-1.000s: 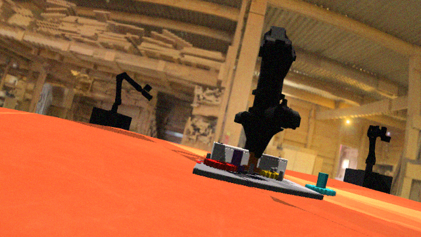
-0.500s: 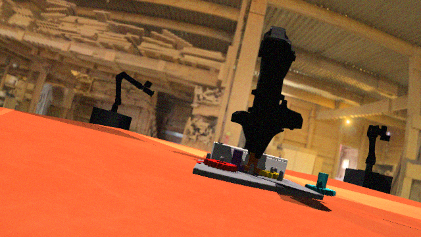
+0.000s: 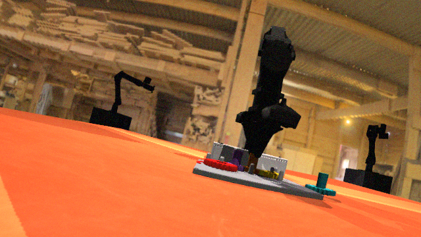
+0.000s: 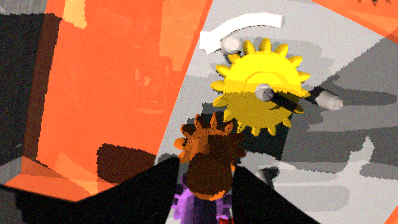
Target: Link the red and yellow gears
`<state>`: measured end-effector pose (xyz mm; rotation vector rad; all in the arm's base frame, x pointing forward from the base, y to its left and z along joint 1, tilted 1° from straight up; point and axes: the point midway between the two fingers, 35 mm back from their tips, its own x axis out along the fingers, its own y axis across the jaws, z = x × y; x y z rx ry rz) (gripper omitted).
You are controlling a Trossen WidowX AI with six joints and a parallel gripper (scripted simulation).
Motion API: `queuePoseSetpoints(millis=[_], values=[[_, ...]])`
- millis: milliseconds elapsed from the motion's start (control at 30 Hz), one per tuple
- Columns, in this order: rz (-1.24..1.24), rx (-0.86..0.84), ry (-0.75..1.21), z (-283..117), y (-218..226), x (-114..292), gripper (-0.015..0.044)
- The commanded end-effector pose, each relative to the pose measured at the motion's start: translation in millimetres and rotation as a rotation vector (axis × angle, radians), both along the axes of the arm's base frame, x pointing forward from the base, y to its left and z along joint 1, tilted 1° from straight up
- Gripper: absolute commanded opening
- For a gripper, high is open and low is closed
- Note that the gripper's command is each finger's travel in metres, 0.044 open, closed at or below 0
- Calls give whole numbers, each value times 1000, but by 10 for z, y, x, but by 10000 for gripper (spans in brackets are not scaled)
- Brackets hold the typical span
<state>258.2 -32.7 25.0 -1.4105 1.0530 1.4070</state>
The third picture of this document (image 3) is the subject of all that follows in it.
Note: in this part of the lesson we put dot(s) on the red gear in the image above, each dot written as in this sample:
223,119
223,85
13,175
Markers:
220,165

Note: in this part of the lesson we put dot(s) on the yellow gear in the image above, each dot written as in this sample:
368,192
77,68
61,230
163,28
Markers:
268,174

